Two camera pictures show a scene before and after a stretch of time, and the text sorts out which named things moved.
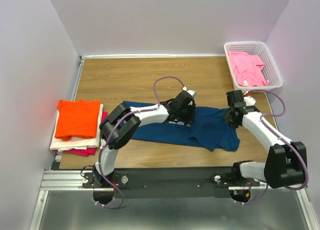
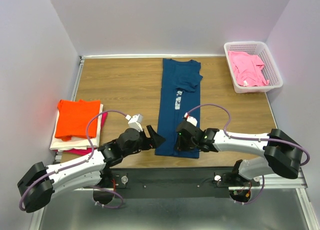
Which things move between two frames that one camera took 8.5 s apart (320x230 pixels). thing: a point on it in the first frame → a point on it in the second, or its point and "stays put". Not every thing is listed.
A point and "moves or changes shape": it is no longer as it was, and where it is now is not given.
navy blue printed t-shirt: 210,131 moves or changes shape
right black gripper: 226,117 → 179,146
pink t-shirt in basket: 247,69 stays put
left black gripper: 189,119 → 154,141
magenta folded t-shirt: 88,151 stays put
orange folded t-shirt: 77,118 stays put
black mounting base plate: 171,183 stays put
